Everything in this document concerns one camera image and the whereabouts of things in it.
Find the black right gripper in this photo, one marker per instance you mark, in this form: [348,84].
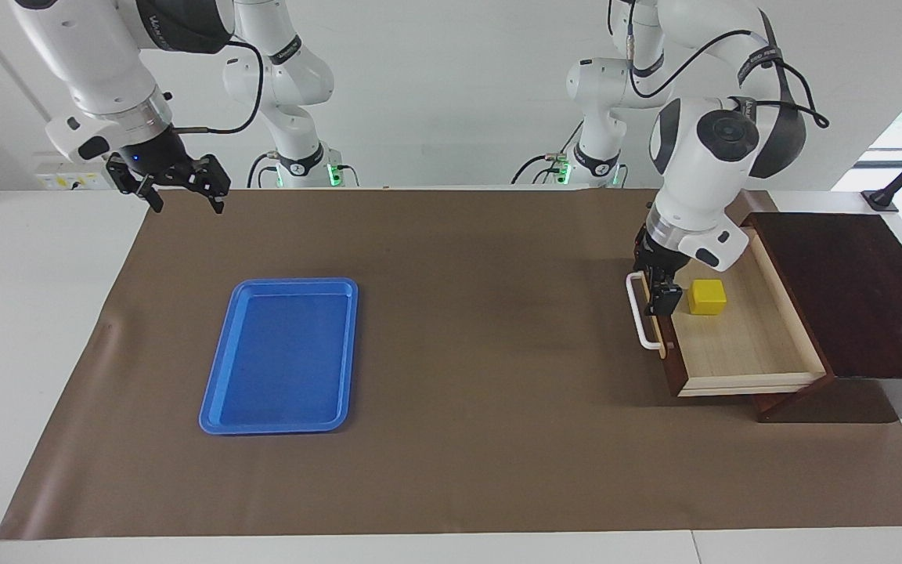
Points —
[149,160]

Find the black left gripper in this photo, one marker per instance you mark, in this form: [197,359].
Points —
[658,258]

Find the yellow cube block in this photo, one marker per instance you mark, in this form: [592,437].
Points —
[707,298]

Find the wooden drawer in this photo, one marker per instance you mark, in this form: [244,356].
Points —
[741,352]

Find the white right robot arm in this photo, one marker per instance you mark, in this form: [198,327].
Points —
[99,70]

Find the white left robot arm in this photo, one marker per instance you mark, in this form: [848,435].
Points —
[694,188]

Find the brown paper table mat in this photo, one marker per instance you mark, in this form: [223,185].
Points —
[498,352]

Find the dark wooden cabinet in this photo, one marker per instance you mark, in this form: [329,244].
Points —
[866,298]

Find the blue plastic tray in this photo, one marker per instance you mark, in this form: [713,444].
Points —
[279,368]

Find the white wall socket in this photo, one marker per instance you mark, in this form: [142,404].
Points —
[67,178]

